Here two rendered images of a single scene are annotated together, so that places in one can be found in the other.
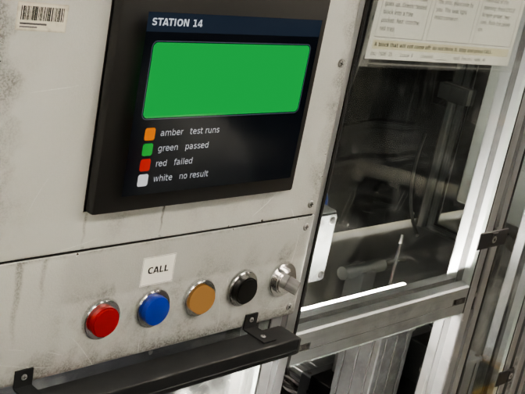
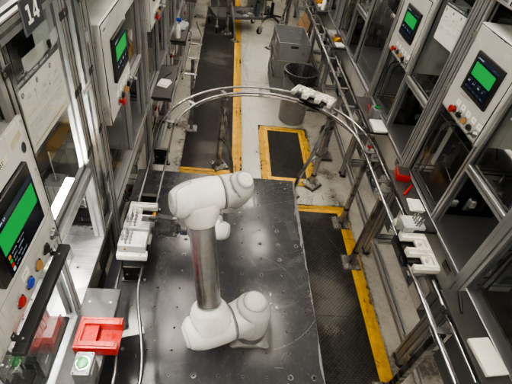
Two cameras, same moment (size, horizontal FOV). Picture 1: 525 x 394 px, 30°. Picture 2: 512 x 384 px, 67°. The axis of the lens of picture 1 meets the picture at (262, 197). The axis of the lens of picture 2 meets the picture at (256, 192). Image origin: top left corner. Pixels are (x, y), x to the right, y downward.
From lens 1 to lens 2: 61 cm
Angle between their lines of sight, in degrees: 50
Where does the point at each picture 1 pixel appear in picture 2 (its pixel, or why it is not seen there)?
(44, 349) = (13, 324)
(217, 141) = (24, 235)
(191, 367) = (51, 285)
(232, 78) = (19, 217)
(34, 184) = not seen: outside the picture
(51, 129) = not seen: outside the picture
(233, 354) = (57, 268)
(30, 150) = not seen: outside the picture
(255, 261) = (44, 239)
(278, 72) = (27, 199)
